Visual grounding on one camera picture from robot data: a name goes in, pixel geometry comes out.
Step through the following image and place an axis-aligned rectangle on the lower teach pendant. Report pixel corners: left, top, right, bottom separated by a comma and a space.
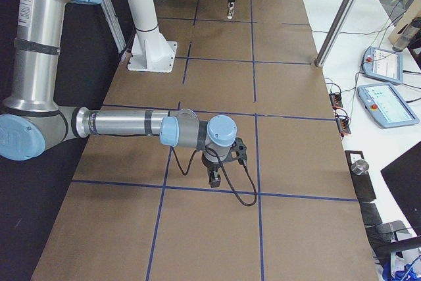
357, 83, 420, 128

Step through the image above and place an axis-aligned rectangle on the teach pendant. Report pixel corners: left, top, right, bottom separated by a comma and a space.
357, 83, 420, 128
361, 46, 403, 85

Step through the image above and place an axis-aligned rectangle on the black orange terminal block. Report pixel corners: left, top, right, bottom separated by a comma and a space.
329, 92, 343, 109

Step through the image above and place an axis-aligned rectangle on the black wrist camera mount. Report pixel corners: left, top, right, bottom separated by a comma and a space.
230, 137, 247, 166

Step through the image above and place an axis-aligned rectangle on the white PPR pipe fitting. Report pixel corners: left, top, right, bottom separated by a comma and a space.
227, 2, 235, 20

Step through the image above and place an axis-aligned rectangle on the aluminium frame post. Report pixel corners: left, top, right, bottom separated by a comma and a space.
314, 0, 356, 67

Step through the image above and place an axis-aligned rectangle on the upper teach pendant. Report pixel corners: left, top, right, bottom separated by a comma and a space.
361, 46, 403, 85

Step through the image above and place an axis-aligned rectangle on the wooden stand with bottle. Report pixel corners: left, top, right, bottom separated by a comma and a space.
389, 0, 420, 52

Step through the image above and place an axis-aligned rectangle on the white camera mast with base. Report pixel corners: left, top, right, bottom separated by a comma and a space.
128, 0, 178, 73

